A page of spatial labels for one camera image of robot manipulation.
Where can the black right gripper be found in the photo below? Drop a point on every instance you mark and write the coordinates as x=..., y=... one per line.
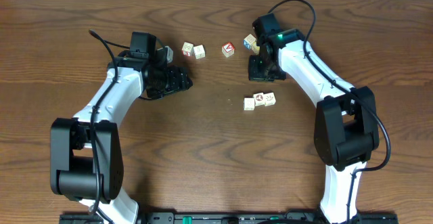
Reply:
x=255, y=74

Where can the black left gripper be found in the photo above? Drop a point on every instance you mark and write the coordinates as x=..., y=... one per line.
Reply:
x=183, y=79

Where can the plain drawing wooden block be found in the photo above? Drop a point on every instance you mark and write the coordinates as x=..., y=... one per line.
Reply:
x=269, y=99

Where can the green letter Z block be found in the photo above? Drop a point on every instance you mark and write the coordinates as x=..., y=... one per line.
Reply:
x=249, y=103

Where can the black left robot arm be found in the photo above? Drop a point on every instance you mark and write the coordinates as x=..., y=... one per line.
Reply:
x=86, y=163

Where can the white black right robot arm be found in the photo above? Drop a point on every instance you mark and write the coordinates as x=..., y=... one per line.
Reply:
x=346, y=125

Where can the yellow topped wooden block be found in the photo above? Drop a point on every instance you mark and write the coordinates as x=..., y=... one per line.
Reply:
x=255, y=48

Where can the blue letter X block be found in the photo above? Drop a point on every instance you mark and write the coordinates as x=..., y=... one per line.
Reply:
x=249, y=41

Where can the red number 3 block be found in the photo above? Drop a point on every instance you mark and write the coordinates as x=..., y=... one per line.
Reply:
x=187, y=49

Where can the red letter A block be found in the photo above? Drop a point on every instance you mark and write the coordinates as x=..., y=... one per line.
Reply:
x=228, y=49

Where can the blue letter T block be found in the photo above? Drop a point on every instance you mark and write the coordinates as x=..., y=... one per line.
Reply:
x=199, y=51

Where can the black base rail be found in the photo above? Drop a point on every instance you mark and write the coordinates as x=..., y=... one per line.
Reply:
x=293, y=216

